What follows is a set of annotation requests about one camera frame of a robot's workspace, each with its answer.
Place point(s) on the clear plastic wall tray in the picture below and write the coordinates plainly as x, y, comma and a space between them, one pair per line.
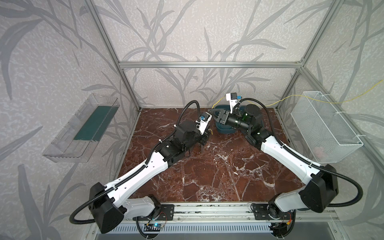
79, 138

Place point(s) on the left teal plastic bin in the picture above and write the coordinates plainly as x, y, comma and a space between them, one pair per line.
224, 129

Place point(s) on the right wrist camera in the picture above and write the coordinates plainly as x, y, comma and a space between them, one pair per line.
233, 99

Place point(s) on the right teal plastic bin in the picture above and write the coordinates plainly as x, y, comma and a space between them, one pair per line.
253, 115

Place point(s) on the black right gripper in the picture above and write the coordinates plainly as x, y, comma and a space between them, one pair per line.
224, 117

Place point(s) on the pink object in basket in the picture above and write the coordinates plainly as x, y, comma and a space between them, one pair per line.
319, 152

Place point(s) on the aluminium frame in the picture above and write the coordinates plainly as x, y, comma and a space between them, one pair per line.
299, 66

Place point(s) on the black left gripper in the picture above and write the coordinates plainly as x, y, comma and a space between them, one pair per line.
205, 139

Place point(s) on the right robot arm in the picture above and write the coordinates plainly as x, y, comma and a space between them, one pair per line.
320, 182

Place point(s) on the green circuit board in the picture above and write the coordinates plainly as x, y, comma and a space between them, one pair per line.
156, 227

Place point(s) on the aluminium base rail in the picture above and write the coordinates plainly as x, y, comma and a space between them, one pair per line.
236, 219

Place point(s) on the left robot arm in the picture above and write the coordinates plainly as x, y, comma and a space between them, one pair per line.
110, 204

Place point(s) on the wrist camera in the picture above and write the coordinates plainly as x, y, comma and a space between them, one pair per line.
233, 99
203, 121

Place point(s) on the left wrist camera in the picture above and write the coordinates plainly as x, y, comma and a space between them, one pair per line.
203, 121

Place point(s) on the teal plastic bin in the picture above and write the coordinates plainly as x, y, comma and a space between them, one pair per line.
253, 115
224, 129

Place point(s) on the white wire mesh basket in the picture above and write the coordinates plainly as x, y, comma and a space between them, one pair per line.
322, 125

